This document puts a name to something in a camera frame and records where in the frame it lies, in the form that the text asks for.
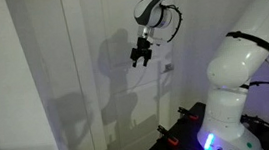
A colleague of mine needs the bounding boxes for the black orange clamp near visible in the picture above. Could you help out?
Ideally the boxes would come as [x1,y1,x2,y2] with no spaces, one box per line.
[157,125,179,146]

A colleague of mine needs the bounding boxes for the black orange clamp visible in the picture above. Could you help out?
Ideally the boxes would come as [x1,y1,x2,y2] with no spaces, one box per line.
[177,106,199,121]
[157,125,179,146]

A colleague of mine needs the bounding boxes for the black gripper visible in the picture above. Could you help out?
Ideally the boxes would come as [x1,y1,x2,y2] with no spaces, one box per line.
[130,37,152,68]

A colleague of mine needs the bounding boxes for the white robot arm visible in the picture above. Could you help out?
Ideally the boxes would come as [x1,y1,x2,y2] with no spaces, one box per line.
[130,0,269,150]

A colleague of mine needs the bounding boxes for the silver door handle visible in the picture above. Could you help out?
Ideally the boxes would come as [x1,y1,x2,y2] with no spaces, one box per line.
[163,63,174,73]

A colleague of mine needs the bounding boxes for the black orange clamp far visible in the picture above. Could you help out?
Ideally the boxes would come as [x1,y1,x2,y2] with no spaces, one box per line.
[177,106,199,121]

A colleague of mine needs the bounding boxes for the white panel door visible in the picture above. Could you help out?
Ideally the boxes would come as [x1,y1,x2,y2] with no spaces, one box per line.
[60,0,187,150]

